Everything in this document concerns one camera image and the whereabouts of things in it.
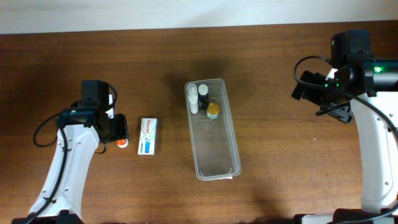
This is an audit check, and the black bottle white cap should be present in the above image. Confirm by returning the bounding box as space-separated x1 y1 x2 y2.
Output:
198 84 209 110

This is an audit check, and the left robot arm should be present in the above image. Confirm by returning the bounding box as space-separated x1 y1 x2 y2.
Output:
12 107 129 223

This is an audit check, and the white Panadol box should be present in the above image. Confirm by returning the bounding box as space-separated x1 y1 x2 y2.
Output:
137 118 157 156

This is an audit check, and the gold lid jar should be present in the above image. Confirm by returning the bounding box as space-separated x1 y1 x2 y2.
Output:
206 103 220 119

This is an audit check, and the orange tablet tube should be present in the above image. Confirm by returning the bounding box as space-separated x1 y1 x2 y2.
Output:
116 139 129 148

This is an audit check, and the clear plastic container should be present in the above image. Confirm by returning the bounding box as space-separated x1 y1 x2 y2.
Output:
185 78 242 181

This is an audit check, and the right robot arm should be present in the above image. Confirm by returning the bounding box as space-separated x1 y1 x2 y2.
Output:
292 59 397 223

